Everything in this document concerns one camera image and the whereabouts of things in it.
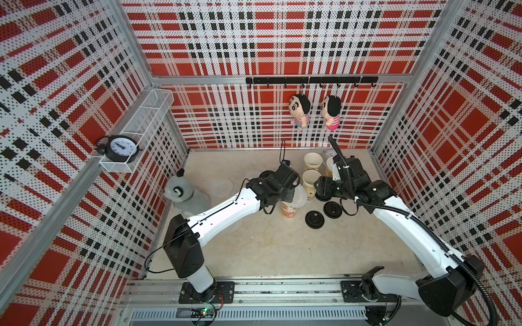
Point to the black lid front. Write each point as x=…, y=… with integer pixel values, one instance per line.
x=314, y=219

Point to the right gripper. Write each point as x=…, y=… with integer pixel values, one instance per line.
x=325, y=186

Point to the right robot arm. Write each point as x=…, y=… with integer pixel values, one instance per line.
x=450, y=277

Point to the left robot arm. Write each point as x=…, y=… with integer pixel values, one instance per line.
x=186, y=238

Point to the black hook rail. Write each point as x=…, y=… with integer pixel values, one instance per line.
x=355, y=80

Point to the black cup lid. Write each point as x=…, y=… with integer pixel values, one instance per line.
x=266, y=174

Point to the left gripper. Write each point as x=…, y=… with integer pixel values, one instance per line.
x=290, y=194

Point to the back right paper cup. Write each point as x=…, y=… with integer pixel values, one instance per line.
x=329, y=167

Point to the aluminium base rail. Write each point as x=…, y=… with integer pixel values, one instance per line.
x=294, y=300

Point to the plush doll blue striped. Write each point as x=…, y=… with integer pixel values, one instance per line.
x=299, y=107

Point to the small white clock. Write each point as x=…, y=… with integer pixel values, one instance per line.
x=330, y=153

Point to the paper milk tea cup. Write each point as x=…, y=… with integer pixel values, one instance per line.
x=308, y=179
x=288, y=209

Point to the plush doll pink striped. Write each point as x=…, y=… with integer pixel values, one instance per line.
x=330, y=110

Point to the black round alarm clock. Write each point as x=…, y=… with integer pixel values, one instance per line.
x=118, y=148

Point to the grey plush toy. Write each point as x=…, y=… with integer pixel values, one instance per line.
x=185, y=196

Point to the back left paper cup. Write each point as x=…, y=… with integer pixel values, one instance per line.
x=313, y=161

